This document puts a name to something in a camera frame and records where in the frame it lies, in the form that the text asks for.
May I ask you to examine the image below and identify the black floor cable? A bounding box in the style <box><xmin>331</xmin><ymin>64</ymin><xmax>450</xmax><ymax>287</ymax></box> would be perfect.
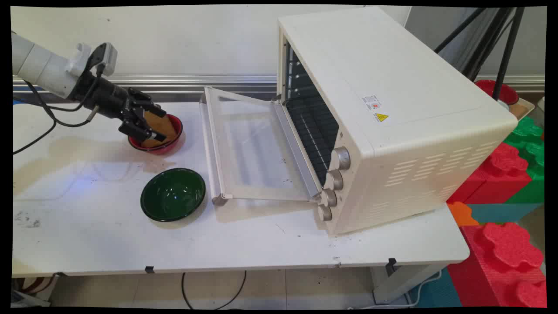
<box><xmin>181</xmin><ymin>271</ymin><xmax>248</xmax><ymax>311</ymax></box>

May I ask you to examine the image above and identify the aluminium wall rail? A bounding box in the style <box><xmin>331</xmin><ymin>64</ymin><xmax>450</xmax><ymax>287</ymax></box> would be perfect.
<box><xmin>13</xmin><ymin>73</ymin><xmax>545</xmax><ymax>93</ymax></box>

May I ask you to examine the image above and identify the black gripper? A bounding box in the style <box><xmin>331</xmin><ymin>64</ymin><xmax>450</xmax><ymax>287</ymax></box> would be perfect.
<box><xmin>71</xmin><ymin>71</ymin><xmax>167</xmax><ymax>143</ymax></box>

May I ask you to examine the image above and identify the white label sticker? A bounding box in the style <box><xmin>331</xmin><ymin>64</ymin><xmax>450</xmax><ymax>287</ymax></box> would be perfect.
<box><xmin>361</xmin><ymin>95</ymin><xmax>383</xmax><ymax>111</ymax></box>

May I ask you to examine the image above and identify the white table leg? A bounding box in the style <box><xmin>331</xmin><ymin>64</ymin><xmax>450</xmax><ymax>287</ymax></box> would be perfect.
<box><xmin>370</xmin><ymin>262</ymin><xmax>450</xmax><ymax>305</ymax></box>

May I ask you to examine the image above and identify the white floor cable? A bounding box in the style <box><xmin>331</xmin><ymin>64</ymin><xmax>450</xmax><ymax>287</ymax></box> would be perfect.
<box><xmin>348</xmin><ymin>268</ymin><xmax>443</xmax><ymax>310</ymax></box>

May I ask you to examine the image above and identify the black tripod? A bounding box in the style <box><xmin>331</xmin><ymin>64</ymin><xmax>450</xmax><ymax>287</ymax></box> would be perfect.
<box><xmin>434</xmin><ymin>7</ymin><xmax>526</xmax><ymax>102</ymax></box>

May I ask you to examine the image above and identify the cream toaster oven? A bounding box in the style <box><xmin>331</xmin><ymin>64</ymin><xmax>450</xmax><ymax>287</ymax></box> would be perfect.
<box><xmin>277</xmin><ymin>6</ymin><xmax>519</xmax><ymax>236</ymax></box>

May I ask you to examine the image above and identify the brown bread slice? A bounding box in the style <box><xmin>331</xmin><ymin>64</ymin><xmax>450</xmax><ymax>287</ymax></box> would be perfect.
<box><xmin>141</xmin><ymin>110</ymin><xmax>177</xmax><ymax>148</ymax></box>

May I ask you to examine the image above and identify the large silver oven knob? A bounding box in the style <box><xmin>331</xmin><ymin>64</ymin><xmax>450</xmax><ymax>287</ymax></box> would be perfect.
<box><xmin>330</xmin><ymin>147</ymin><xmax>351</xmax><ymax>171</ymax></box>

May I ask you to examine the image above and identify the dark green bowl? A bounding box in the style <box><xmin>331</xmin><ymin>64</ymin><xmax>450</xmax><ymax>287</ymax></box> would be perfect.
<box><xmin>140</xmin><ymin>168</ymin><xmax>207</xmax><ymax>223</ymax></box>

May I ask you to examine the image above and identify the large red foam block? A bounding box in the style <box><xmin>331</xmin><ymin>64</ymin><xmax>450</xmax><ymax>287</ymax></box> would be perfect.
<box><xmin>447</xmin><ymin>222</ymin><xmax>547</xmax><ymax>308</ymax></box>

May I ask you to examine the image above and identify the empty red bowl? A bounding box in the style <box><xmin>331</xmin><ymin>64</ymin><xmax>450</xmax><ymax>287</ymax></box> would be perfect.
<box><xmin>474</xmin><ymin>79</ymin><xmax>520</xmax><ymax>106</ymax></box>

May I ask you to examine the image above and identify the red bowl with bread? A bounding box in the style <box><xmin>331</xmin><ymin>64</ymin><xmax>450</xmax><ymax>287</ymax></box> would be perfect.
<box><xmin>128</xmin><ymin>114</ymin><xmax>184</xmax><ymax>156</ymax></box>

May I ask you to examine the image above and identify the glass oven door with handle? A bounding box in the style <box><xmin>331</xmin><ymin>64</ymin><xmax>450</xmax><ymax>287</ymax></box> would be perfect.
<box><xmin>199</xmin><ymin>86</ymin><xmax>323</xmax><ymax>207</ymax></box>

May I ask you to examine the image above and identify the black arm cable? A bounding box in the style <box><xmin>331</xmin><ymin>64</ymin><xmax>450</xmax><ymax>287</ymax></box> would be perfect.
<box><xmin>13</xmin><ymin>63</ymin><xmax>106</xmax><ymax>156</ymax></box>

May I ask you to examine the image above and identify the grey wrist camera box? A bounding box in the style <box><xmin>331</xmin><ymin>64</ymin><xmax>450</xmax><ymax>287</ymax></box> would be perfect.
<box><xmin>85</xmin><ymin>42</ymin><xmax>118</xmax><ymax>77</ymax></box>

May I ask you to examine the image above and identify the cardboard tray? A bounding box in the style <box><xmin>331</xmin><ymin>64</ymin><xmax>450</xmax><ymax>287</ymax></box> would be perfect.
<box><xmin>497</xmin><ymin>97</ymin><xmax>536</xmax><ymax>121</ymax></box>

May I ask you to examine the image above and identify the teal foam block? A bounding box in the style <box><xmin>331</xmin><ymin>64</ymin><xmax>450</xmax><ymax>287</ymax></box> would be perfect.
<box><xmin>466</xmin><ymin>203</ymin><xmax>544</xmax><ymax>225</ymax></box>

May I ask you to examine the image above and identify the green foam block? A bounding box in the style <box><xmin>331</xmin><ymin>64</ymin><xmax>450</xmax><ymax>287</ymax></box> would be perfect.
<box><xmin>503</xmin><ymin>116</ymin><xmax>545</xmax><ymax>205</ymax></box>

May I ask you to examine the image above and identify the teal foam floor mat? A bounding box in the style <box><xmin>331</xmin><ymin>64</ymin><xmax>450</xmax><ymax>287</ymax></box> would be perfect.
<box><xmin>407</xmin><ymin>268</ymin><xmax>463</xmax><ymax>308</ymax></box>

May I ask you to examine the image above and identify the black oven rack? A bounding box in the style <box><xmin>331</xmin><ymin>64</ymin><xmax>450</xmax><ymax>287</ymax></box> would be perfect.
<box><xmin>285</xmin><ymin>97</ymin><xmax>340</xmax><ymax>186</ymax></box>

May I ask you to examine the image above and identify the orange foam piece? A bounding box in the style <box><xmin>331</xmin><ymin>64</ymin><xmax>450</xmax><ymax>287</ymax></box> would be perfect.
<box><xmin>446</xmin><ymin>201</ymin><xmax>480</xmax><ymax>228</ymax></box>

